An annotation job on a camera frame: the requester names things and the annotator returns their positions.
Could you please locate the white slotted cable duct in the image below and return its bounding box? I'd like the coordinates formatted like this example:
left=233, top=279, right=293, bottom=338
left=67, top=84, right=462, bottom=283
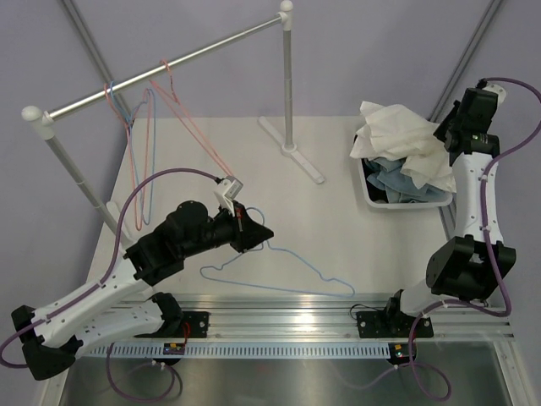
left=89, top=341, right=391, bottom=359

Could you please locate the pink wire hanger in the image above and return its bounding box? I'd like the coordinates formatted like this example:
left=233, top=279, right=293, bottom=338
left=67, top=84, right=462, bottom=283
left=104, top=81, right=150, bottom=231

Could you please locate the white plastic basket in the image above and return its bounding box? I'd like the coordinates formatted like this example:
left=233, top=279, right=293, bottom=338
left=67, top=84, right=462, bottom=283
left=358, top=157, right=453, bottom=210

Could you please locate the silver clothes rack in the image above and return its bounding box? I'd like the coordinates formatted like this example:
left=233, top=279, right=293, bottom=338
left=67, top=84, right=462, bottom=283
left=21, top=1, right=325, bottom=232

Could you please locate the pink hanger with jeans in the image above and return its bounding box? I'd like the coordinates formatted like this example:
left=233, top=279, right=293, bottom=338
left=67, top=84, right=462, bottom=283
left=149, top=59, right=233, bottom=176

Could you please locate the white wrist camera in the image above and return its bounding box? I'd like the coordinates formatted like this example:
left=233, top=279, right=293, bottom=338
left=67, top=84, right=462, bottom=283
left=477, top=80, right=507, bottom=106
left=213, top=175, right=243, bottom=215

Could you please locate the white shirt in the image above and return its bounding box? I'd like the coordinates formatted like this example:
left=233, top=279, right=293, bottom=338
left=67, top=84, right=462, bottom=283
left=350, top=101, right=456, bottom=193

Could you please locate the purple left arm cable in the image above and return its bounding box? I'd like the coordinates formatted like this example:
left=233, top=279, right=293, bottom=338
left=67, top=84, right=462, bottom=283
left=0, top=167, right=221, bottom=401

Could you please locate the blue hanger with white shirt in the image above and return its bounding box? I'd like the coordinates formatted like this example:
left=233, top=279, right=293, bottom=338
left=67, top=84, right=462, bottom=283
left=190, top=206, right=358, bottom=298

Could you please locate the blue hanger with denim shirt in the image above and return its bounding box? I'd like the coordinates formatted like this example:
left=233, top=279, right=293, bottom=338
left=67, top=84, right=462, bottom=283
left=133, top=88, right=157, bottom=226

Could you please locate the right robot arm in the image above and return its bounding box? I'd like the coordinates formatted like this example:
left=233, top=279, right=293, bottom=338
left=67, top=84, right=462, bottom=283
left=380, top=82, right=516, bottom=337

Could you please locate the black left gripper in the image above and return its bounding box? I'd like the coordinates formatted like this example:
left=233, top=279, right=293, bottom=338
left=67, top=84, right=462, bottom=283
left=182, top=200, right=274, bottom=259

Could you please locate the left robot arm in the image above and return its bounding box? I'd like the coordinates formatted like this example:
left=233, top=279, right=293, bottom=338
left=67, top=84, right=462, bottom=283
left=12, top=200, right=274, bottom=381

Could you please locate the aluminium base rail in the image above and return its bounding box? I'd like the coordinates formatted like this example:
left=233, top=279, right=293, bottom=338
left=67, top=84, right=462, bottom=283
left=105, top=294, right=515, bottom=343

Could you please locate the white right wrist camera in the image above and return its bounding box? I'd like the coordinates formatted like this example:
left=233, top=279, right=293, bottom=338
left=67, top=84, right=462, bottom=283
left=477, top=80, right=507, bottom=106

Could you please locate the light blue denim shirt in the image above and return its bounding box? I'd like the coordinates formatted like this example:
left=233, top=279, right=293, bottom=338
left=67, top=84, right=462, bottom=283
left=361, top=157, right=447, bottom=204

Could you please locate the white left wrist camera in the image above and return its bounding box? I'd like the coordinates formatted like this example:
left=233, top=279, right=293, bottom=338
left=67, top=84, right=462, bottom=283
left=213, top=175, right=243, bottom=215

